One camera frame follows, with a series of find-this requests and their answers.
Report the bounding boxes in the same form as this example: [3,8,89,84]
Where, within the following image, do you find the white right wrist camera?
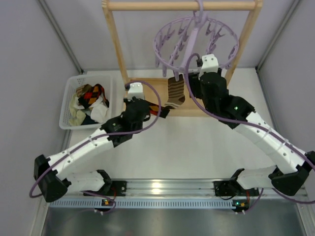
[196,54,219,78]

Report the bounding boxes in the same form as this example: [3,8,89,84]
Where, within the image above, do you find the pale green sock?
[68,109,86,126]

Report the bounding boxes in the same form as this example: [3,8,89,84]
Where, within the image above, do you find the white plastic basket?
[59,74,115,130]

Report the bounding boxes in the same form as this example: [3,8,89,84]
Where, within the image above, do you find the red black argyle sock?
[78,84,110,109]

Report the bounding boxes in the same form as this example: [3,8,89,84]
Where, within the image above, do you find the white slotted cable duct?
[49,198,301,209]

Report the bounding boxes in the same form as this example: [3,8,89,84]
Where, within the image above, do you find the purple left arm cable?
[29,82,162,199]

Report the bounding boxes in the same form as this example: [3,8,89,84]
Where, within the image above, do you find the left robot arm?
[33,97,169,203]

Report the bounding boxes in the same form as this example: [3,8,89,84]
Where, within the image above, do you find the aluminium mounting rail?
[68,178,306,197]

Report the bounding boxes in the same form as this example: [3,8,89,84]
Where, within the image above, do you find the wooden hanger rack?
[102,0,264,117]

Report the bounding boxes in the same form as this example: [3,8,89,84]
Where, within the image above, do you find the dark navy sock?
[81,115,98,125]

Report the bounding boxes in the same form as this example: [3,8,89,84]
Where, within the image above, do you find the purple round clip hanger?
[153,0,240,78]

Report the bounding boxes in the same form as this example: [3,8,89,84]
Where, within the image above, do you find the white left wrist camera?
[126,83,145,100]

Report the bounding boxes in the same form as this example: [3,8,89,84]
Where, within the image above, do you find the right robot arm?
[184,72,315,197]

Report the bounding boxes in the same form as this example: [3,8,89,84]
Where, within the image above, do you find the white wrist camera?
[196,54,219,78]
[126,83,145,100]

